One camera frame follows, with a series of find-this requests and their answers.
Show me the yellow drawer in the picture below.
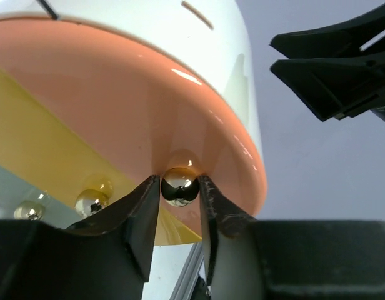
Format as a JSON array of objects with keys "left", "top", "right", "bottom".
[{"left": 0, "top": 61, "right": 203, "bottom": 246}]

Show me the white cylindrical drawer cabinet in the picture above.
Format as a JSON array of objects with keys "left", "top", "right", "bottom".
[{"left": 0, "top": 1, "right": 267, "bottom": 299}]

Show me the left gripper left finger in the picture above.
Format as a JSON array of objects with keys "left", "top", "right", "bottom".
[{"left": 0, "top": 175, "right": 160, "bottom": 299}]

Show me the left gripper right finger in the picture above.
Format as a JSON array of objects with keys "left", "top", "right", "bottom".
[{"left": 199, "top": 176, "right": 385, "bottom": 299}]

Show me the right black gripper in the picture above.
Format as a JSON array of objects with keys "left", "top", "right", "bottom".
[{"left": 270, "top": 3, "right": 385, "bottom": 122}]

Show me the orange top drawer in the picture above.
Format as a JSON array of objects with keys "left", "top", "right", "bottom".
[{"left": 0, "top": 18, "right": 267, "bottom": 245}]

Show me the aluminium table rail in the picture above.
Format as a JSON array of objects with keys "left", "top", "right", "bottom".
[{"left": 169, "top": 243, "right": 204, "bottom": 300}]

